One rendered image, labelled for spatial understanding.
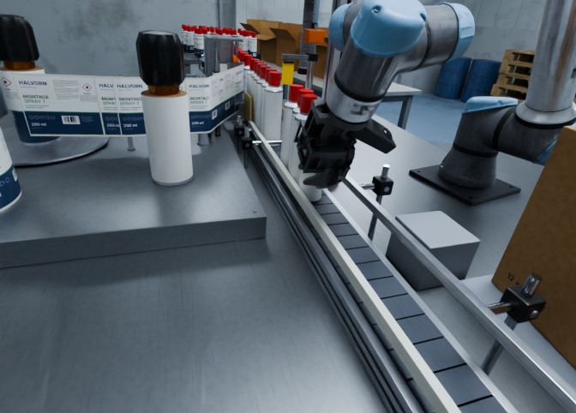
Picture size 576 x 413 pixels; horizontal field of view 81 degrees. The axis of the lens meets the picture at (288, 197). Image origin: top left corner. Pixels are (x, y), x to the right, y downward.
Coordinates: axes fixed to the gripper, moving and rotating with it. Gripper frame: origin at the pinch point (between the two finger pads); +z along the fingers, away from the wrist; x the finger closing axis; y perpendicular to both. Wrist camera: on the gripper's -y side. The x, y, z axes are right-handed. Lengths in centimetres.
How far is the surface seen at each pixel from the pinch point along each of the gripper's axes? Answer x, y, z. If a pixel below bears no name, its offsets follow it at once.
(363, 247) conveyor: 15.3, -2.5, -2.3
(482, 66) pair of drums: -381, -495, 247
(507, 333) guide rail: 33.4, -3.1, -22.2
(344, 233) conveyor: 11.5, -1.0, -0.2
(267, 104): -34.3, 2.5, 11.8
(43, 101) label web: -37, 56, 13
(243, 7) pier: -419, -68, 201
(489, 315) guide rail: 31.4, -3.0, -21.1
